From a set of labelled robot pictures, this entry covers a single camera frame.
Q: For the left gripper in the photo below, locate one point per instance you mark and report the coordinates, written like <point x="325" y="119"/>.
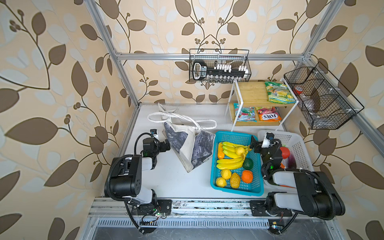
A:
<point x="162" y="145"/>

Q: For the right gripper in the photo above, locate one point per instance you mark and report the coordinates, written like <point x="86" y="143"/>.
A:
<point x="258" y="145"/>

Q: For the cream canvas grocery bag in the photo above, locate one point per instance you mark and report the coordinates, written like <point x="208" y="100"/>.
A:
<point x="191" y="139"/>

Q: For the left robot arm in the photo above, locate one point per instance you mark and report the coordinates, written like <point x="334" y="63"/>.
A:
<point x="124" y="179"/>

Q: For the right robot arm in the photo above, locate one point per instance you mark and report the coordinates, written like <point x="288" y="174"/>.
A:
<point x="299" y="189"/>

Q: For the lower teal snack bag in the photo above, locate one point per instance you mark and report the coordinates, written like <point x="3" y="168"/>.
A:
<point x="245" y="114"/>

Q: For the orange Fox's candy bag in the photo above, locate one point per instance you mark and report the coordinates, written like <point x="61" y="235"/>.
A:
<point x="268" y="114"/>

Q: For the green snack bag right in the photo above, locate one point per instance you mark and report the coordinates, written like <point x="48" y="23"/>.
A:
<point x="279" y="93"/>

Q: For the green avocado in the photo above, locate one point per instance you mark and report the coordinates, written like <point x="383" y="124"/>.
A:
<point x="248" y="164"/>

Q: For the upper banana bunch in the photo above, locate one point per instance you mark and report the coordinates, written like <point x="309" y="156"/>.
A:
<point x="235" y="151"/>

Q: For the banana bunch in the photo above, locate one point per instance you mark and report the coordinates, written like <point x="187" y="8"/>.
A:
<point x="235" y="151"/>
<point x="230" y="164"/>

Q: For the lower banana bunch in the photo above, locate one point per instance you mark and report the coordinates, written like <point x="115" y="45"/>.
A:
<point x="230" y="164"/>

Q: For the teal plastic basket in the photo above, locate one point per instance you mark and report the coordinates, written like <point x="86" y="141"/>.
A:
<point x="256" y="188"/>

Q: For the orange tangerine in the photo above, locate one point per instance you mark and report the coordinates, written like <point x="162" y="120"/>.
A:
<point x="247" y="176"/>

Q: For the red tomato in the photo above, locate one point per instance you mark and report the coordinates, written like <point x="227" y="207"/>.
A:
<point x="285" y="152"/>

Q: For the small orange fruit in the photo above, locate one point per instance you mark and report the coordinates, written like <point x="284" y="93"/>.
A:
<point x="220" y="154"/>

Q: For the white plastic basket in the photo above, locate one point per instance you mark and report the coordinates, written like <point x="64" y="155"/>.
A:
<point x="298" y="150"/>

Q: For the yellow corn cob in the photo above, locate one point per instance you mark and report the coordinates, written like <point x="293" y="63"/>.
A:
<point x="235" y="181"/>

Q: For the yellow lemon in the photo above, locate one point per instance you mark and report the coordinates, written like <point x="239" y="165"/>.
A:
<point x="226" y="174"/>

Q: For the yellow round fruit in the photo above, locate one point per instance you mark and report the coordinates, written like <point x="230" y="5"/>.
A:
<point x="221" y="182"/>

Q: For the plastic bottle red cap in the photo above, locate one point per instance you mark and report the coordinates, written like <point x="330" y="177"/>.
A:
<point x="305" y="102"/>

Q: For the black tool in basket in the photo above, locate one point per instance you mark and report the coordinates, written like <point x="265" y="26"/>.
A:
<point x="215" y="72"/>

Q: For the white wire shelf rack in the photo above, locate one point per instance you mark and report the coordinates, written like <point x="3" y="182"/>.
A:
<point x="254" y="94"/>

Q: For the black wire basket right wall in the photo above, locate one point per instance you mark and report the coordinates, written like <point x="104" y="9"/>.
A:
<point x="335" y="104"/>

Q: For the black wire basket wall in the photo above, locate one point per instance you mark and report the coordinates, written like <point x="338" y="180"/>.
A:
<point x="224" y="56"/>
<point x="335" y="104"/>

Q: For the black wire basket back wall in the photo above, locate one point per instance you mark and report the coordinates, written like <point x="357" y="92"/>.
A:
<point x="224" y="56"/>

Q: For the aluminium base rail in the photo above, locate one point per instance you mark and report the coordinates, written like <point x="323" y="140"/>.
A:
<point x="190" y="213"/>

